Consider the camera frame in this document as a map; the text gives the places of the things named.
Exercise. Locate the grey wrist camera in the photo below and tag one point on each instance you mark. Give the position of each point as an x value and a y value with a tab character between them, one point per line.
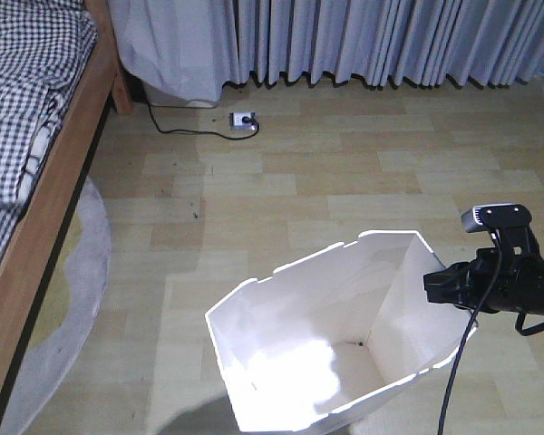
495	216

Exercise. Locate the grey pleated curtain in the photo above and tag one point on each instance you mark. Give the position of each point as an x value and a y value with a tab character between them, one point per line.
191	49

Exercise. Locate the white plastic trash bin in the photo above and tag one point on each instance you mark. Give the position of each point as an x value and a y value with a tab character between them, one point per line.
333	336

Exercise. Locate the black white checkered blanket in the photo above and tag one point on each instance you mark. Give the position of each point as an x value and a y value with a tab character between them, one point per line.
44	48

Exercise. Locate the white floor socket box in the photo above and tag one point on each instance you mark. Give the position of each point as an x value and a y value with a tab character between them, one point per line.
243	121

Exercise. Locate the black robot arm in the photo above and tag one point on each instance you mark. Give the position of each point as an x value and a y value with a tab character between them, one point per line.
527	286

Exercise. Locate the grey round rug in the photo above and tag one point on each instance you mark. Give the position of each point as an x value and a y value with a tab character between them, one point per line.
71	303

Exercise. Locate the wooden bed frame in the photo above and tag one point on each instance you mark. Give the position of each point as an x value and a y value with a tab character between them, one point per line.
35	243

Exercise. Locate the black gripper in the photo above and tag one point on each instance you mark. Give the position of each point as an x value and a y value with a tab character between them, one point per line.
481	283

